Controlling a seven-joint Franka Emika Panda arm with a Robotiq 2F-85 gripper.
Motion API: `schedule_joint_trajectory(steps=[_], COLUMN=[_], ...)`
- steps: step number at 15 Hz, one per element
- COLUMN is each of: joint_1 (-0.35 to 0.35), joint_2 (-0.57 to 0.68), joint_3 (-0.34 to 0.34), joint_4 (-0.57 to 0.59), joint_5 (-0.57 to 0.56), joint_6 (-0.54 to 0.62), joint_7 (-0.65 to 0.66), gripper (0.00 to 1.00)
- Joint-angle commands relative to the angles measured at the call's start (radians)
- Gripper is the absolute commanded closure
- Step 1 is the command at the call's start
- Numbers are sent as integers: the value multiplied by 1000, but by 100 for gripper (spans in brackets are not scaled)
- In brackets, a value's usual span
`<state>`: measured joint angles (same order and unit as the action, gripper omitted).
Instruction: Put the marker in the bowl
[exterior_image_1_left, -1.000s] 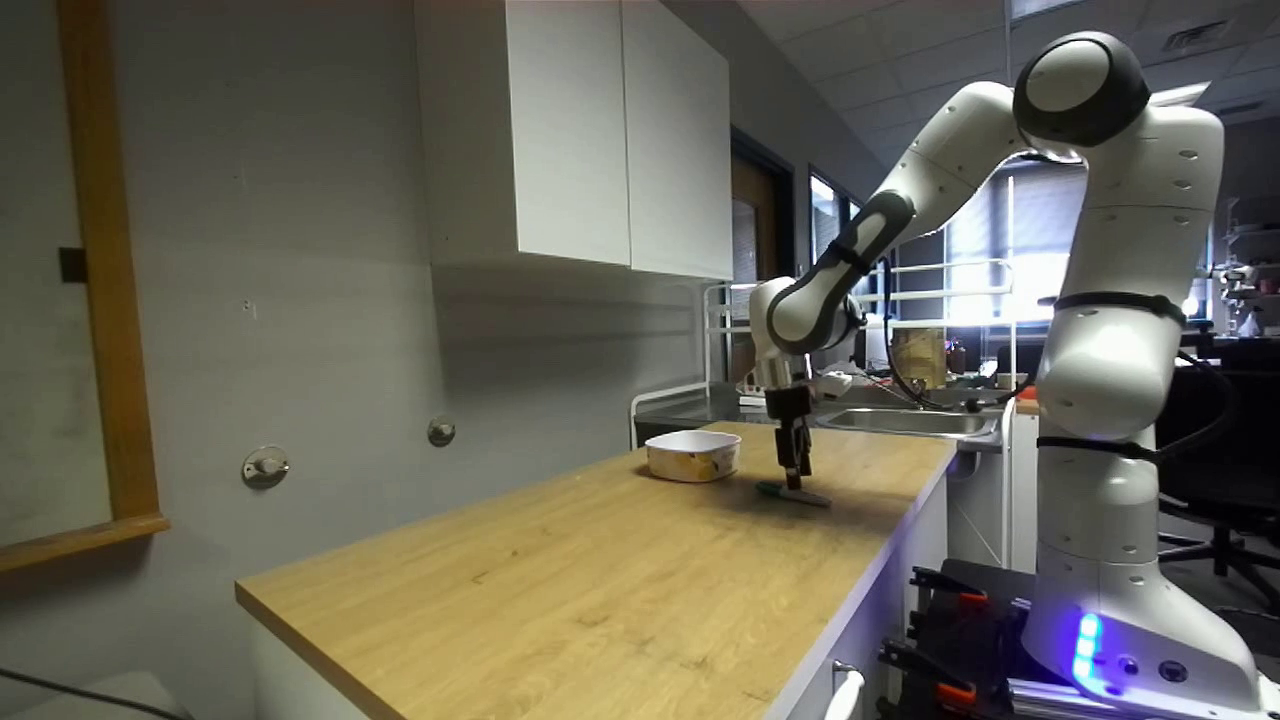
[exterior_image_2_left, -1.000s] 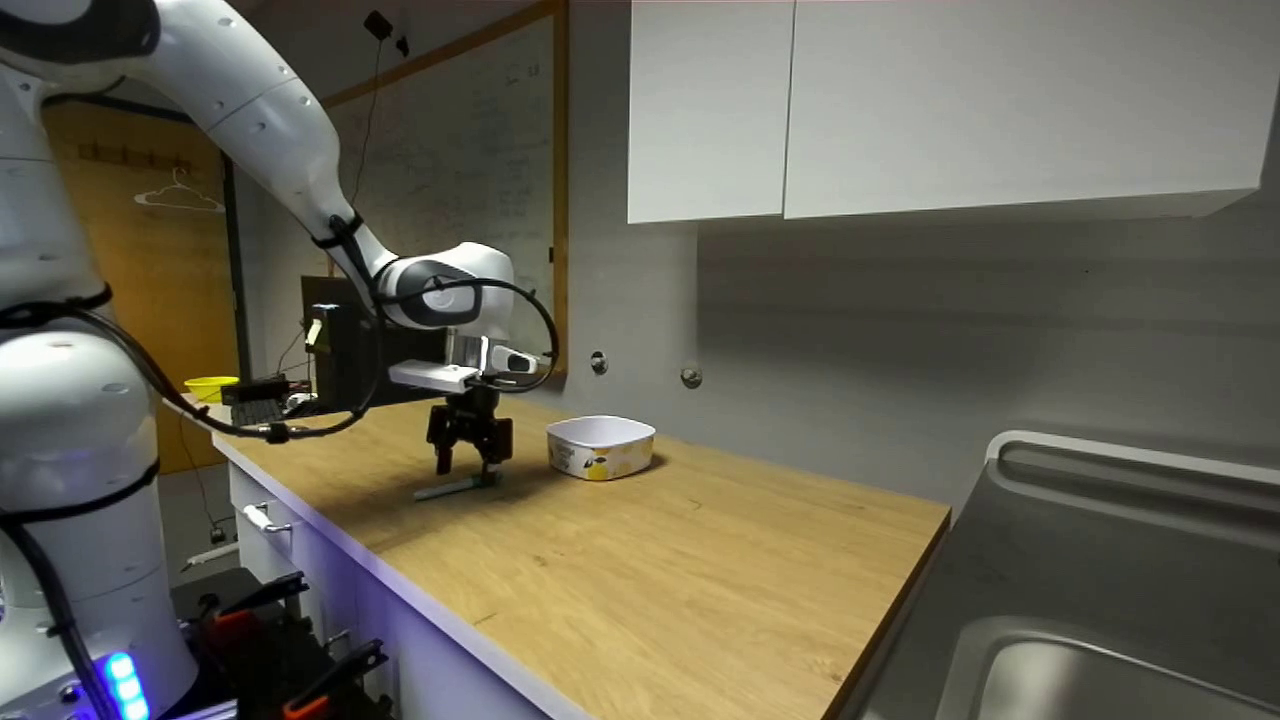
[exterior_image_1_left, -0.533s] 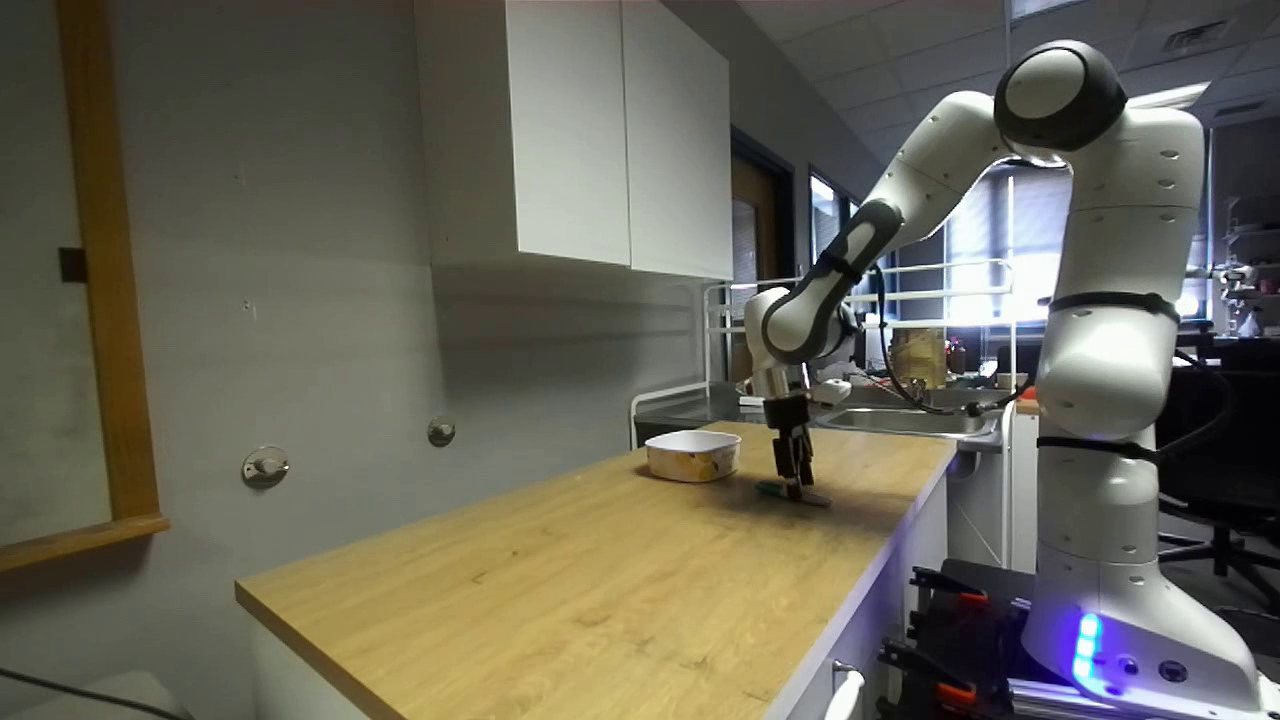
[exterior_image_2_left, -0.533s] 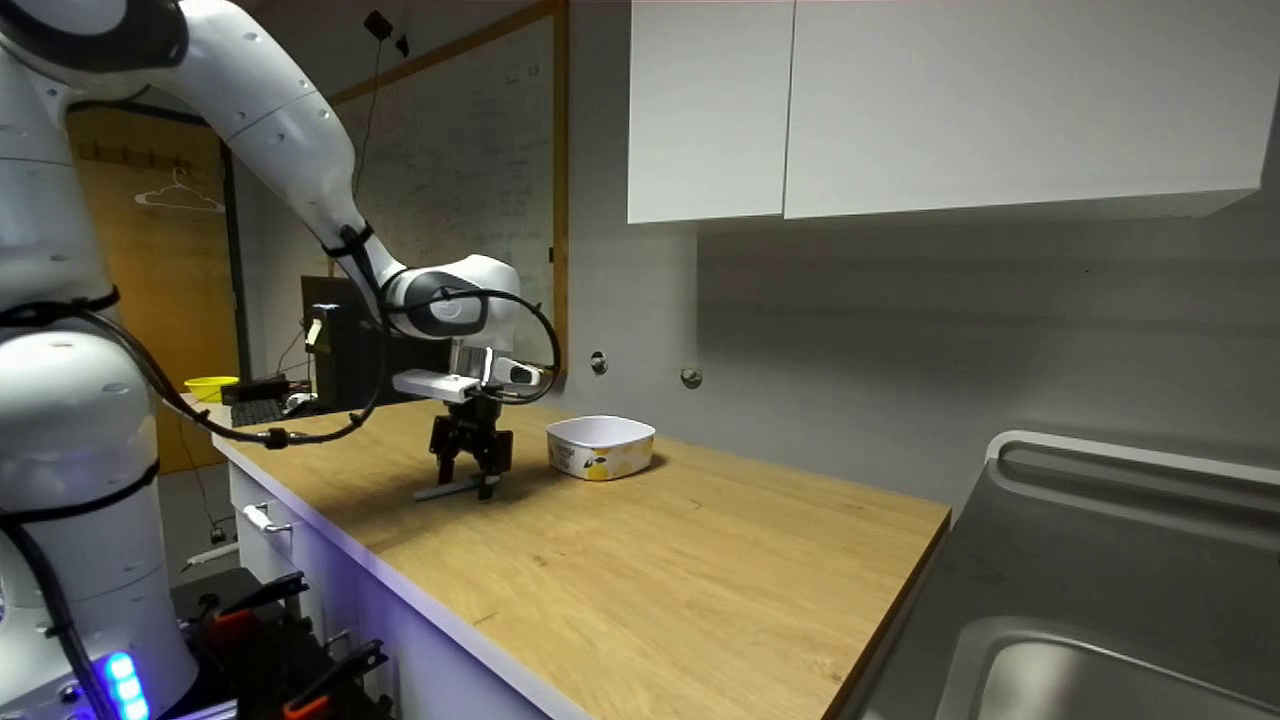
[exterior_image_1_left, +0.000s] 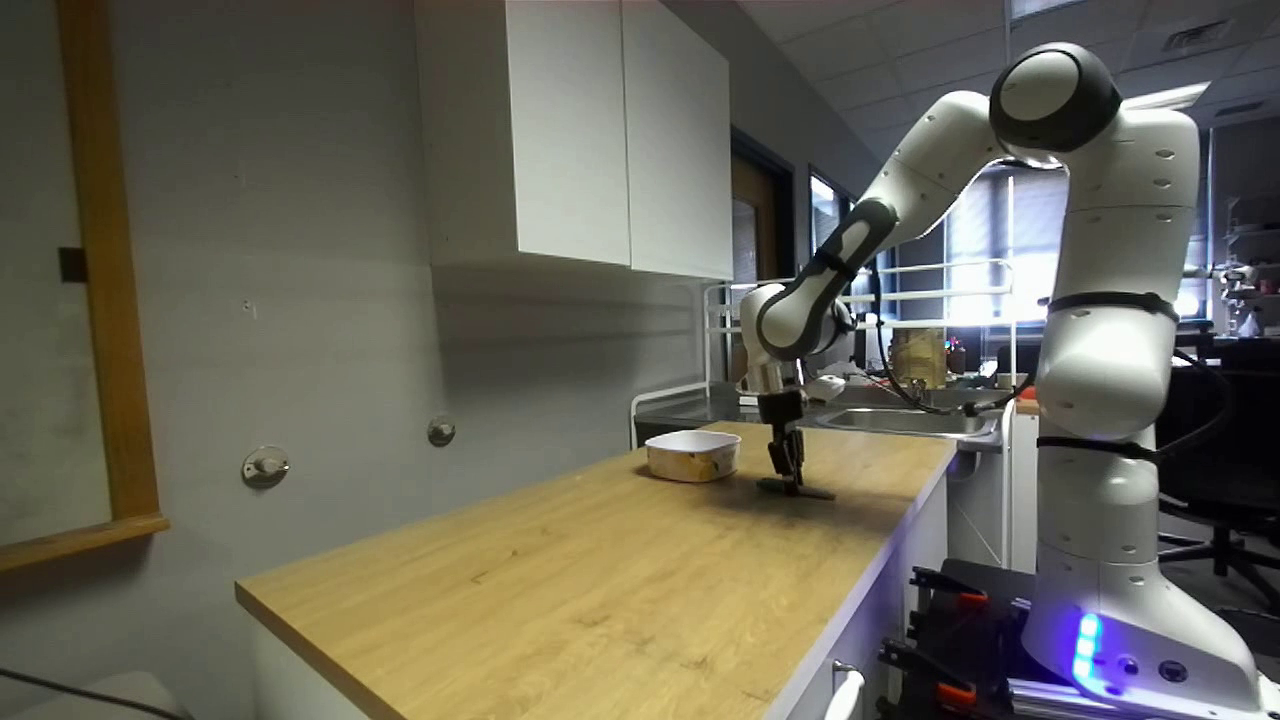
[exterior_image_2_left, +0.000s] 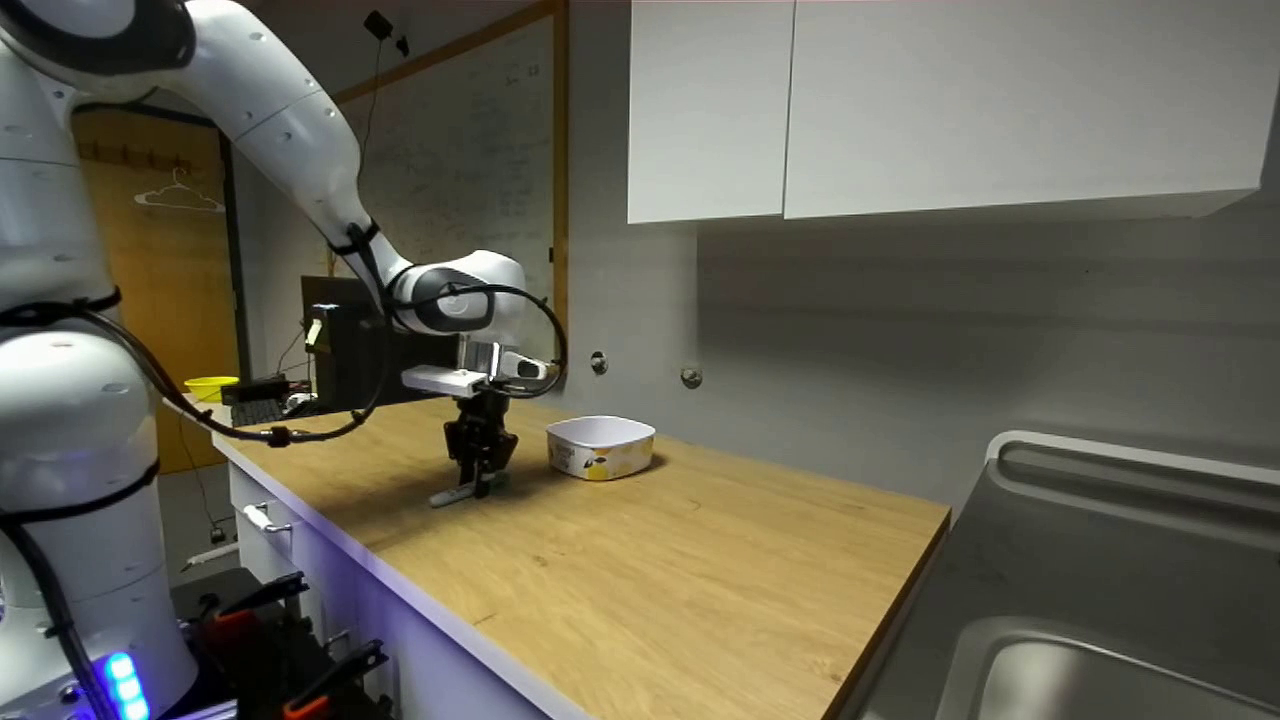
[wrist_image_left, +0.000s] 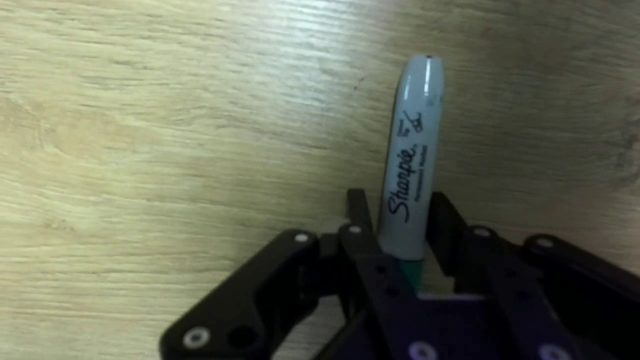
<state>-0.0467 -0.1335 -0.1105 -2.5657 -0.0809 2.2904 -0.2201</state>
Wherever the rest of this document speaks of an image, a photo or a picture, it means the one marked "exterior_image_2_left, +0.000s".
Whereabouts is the wooden door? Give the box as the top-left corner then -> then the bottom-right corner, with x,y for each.
68,104 -> 248,480

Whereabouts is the red black clamp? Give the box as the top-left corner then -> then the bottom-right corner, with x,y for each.
276,637 -> 390,720
197,573 -> 311,648

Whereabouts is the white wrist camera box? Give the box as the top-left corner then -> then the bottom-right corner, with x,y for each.
396,363 -> 493,403

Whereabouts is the wire clothes hanger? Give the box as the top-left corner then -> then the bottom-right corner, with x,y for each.
127,167 -> 229,219

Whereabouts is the metal drawer handle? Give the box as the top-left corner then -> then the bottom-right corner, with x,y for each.
235,501 -> 296,538

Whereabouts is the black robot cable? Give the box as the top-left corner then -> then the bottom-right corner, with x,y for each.
75,222 -> 572,450

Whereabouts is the stainless steel sink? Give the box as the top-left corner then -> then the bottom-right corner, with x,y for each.
840,424 -> 1280,720

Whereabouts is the small black box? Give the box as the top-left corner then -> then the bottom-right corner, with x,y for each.
216,377 -> 319,429

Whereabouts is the yellow container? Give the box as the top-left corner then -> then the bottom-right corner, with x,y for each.
179,373 -> 243,408

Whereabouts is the narrow white cabinet door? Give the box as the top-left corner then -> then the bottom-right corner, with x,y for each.
622,0 -> 799,229

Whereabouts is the white patterned bowl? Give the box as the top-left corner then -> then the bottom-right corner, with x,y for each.
545,410 -> 661,482

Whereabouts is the wide white cabinet door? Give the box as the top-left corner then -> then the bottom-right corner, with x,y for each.
781,0 -> 1280,222

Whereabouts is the white base cabinet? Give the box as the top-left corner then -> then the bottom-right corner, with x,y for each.
216,450 -> 591,720

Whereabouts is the black ceiling mounted device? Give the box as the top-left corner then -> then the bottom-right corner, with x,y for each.
360,6 -> 416,61

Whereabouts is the wood framed whiteboard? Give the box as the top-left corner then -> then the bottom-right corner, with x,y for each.
325,0 -> 574,403

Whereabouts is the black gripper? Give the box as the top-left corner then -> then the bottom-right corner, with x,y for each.
442,385 -> 518,494

